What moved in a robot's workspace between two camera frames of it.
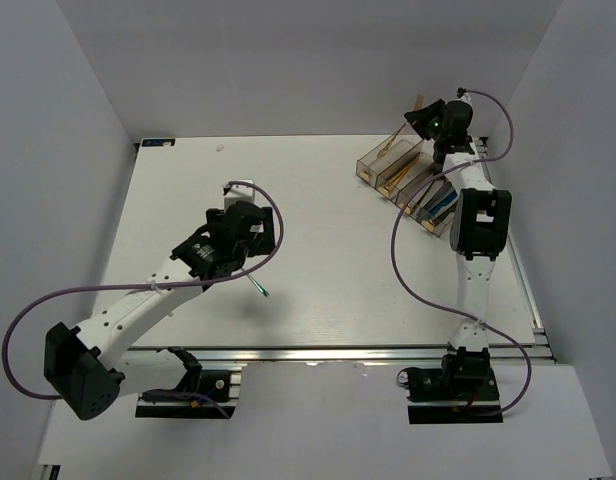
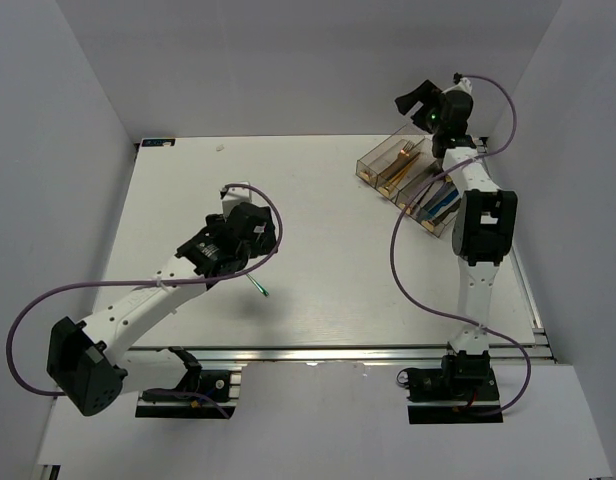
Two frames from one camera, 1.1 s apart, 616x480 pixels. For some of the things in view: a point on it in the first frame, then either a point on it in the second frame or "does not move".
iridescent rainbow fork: [263, 291] does not move
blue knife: [432, 210] does not move
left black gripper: [264, 241] does not move
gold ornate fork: [391, 142] to [399, 161]
